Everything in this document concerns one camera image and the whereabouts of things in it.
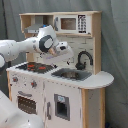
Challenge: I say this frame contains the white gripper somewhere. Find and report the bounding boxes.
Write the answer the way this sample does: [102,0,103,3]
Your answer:
[42,41,74,64]

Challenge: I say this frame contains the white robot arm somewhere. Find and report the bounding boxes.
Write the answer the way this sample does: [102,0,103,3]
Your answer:
[0,25,74,128]

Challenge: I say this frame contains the wooden toy kitchen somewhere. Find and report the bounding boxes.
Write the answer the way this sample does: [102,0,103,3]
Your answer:
[7,11,114,128]

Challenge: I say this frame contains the black toy faucet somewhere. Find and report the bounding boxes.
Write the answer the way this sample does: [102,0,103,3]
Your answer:
[75,51,93,70]

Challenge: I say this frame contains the grey toy sink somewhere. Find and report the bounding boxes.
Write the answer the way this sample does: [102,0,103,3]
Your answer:
[52,68,92,81]

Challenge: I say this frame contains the toy microwave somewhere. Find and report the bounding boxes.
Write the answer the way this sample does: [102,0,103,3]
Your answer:
[54,15,91,34]

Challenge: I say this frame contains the black toy stovetop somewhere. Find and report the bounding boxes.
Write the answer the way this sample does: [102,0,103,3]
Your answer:
[18,62,56,74]

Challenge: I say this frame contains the grey range hood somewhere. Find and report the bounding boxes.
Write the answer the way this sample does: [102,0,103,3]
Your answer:
[24,15,54,36]

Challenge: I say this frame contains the left red stove knob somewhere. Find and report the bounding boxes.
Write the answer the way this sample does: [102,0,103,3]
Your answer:
[12,76,19,83]

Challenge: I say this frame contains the grey ice dispenser panel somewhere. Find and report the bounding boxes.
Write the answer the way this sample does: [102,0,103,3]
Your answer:
[54,94,70,120]

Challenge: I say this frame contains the toy oven door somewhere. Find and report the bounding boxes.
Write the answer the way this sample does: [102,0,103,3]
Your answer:
[17,91,37,114]

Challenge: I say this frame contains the grey cabinet door handle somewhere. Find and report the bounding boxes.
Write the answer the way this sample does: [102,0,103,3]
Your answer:
[47,102,51,120]

